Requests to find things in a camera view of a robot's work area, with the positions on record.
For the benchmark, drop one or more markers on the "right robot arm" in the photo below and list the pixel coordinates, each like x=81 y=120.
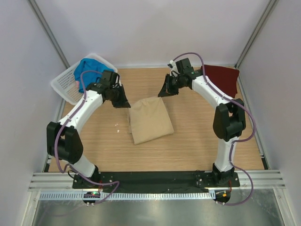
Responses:
x=229 y=117

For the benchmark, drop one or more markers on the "beige t shirt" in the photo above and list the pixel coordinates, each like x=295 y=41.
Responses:
x=149 y=120

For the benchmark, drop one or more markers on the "blue t shirt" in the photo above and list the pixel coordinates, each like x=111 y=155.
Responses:
x=92 y=70

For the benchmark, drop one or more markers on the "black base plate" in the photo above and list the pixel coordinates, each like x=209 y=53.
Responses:
x=164 y=182

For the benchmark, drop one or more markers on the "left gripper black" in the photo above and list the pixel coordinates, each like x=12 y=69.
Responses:
x=123 y=102

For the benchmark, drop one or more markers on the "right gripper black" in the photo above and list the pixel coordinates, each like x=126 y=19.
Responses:
x=167 y=90

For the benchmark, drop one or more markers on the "folded dark red shirt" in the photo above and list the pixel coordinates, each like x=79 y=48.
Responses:
x=224 y=78

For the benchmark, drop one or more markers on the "white plastic basket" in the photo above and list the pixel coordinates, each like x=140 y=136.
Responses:
x=65 y=84

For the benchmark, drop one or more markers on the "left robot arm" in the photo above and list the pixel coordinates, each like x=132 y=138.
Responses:
x=63 y=140

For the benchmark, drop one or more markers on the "right aluminium frame post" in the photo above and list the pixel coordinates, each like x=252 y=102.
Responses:
x=256 y=31

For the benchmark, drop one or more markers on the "slotted cable duct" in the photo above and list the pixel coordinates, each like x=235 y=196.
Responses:
x=95 y=196

